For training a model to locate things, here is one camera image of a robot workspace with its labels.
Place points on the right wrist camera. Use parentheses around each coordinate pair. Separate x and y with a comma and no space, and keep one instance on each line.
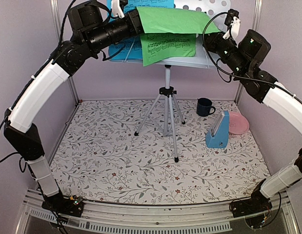
(233,24)

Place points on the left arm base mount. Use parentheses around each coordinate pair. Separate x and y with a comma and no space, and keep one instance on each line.
(65,205)

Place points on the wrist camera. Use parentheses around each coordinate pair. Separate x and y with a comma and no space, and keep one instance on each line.
(233,24)
(117,7)

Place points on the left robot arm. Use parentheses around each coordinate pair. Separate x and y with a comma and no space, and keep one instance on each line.
(95,27)

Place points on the front aluminium rail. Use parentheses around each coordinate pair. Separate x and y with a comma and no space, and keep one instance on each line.
(110,218)

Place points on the dark blue mug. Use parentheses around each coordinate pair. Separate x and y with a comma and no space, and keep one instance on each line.
(204,107)

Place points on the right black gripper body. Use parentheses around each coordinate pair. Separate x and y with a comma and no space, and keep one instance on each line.
(212,46)

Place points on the blue metronome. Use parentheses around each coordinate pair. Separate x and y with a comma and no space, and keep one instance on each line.
(218,134)

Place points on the green sheet music page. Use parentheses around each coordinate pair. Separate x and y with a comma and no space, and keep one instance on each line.
(169,32)

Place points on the pink plate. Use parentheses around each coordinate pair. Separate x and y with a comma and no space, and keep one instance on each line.
(238,124)

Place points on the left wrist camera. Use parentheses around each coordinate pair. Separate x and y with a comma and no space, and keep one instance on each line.
(117,7)

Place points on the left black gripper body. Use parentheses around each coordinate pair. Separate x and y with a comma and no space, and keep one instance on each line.
(134,27)

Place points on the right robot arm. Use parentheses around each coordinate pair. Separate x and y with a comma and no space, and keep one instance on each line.
(244,60)

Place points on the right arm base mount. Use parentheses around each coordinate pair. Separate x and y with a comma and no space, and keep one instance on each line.
(258,212)

